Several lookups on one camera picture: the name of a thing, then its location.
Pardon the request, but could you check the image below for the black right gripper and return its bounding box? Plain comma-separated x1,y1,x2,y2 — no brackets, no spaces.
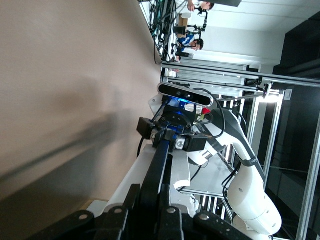
136,110,209,153

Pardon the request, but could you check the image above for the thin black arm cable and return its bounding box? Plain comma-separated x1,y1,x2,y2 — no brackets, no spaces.
221,161,242,200

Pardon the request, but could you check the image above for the person in blue shirt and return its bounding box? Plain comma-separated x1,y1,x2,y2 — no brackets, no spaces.
177,34,205,52

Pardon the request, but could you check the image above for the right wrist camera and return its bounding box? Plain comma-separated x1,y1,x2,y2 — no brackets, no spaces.
156,82,215,107

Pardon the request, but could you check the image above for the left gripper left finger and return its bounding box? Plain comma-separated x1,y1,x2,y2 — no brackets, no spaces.
29,183,142,240

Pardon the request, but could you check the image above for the tangled black cable bundle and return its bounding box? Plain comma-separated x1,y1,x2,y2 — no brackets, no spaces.
147,0,177,63

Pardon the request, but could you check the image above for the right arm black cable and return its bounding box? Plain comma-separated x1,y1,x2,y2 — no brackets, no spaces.
192,87,227,140

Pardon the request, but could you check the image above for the standing person white shirt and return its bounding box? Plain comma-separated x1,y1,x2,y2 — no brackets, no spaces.
186,0,216,13

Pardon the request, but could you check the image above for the aluminium profile cell frame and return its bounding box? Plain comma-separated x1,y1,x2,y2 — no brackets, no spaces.
159,61,320,240

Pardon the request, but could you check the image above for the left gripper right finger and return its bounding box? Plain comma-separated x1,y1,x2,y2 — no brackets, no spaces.
159,184,253,240

